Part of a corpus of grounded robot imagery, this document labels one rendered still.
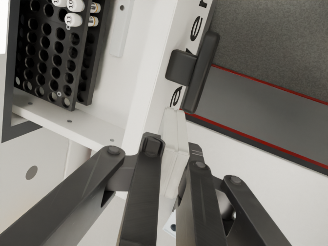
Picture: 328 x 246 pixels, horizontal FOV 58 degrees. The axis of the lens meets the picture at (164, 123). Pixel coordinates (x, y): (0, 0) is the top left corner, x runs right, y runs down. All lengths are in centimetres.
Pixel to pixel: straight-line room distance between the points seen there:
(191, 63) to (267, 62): 91
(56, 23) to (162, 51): 13
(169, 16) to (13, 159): 27
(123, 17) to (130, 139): 15
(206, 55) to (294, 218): 29
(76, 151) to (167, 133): 37
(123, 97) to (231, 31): 84
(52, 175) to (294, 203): 36
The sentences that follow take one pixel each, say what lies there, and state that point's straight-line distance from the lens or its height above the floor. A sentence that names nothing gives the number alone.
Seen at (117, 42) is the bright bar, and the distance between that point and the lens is 36.
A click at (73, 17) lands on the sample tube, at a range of 31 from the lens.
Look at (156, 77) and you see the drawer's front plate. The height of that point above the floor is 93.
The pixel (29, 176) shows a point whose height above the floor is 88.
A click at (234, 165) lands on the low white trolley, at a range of 44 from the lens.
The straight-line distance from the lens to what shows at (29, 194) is 48.
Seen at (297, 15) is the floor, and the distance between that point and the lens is 116.
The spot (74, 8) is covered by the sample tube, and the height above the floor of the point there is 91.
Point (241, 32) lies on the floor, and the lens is 117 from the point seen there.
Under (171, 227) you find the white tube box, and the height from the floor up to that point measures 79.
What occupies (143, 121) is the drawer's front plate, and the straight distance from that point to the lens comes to 27.
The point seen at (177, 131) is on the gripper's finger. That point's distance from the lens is 18.
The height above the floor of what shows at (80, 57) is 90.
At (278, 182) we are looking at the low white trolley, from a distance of 45.
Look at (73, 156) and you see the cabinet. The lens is 53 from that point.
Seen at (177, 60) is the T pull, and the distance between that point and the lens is 26.
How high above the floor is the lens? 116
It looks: 63 degrees down
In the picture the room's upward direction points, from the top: 126 degrees counter-clockwise
